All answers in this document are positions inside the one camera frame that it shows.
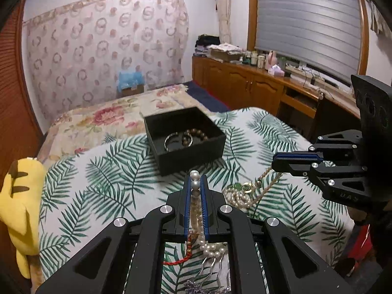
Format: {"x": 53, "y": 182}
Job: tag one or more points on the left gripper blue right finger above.
{"x": 204, "y": 210}

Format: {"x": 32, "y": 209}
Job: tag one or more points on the pink bottle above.
{"x": 271, "y": 60}

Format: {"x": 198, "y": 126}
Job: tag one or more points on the white power strip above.
{"x": 304, "y": 73}

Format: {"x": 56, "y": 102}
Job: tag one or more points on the blue plush toy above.
{"x": 130, "y": 80}

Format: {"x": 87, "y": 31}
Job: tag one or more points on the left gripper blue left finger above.
{"x": 187, "y": 208}

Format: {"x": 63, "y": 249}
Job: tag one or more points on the wooden sideboard cabinet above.
{"x": 309, "y": 110}

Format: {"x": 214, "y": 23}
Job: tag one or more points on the floral bed blanket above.
{"x": 81, "y": 129}

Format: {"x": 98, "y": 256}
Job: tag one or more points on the cardboard box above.
{"x": 139, "y": 89}

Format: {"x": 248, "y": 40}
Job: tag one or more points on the silver bangle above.
{"x": 177, "y": 141}

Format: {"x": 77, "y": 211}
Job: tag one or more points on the palm leaf print sheet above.
{"x": 84, "y": 193}

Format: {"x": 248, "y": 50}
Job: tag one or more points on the dark blue mattress sheet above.
{"x": 202, "y": 96}

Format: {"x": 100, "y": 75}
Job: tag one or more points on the yellow Pikachu plush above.
{"x": 20, "y": 207}

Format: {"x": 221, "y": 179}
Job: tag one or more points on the silver hair comb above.
{"x": 208, "y": 278}

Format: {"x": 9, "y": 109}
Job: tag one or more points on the black jewelry box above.
{"x": 208, "y": 139}

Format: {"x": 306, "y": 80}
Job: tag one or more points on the wooden louvered wardrobe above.
{"x": 21, "y": 135}

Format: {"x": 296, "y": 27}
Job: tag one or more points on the beige side curtain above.
{"x": 224, "y": 19}

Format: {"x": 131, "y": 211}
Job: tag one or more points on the folded clothes pile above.
{"x": 211, "y": 47}

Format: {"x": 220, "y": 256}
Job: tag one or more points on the pink tissue box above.
{"x": 275, "y": 70}

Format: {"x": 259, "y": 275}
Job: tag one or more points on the grey window blind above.
{"x": 326, "y": 34}

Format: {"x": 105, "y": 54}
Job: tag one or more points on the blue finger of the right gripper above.
{"x": 293, "y": 169}
{"x": 297, "y": 157}

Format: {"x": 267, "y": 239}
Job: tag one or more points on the circle pattern sheer curtain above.
{"x": 77, "y": 51}

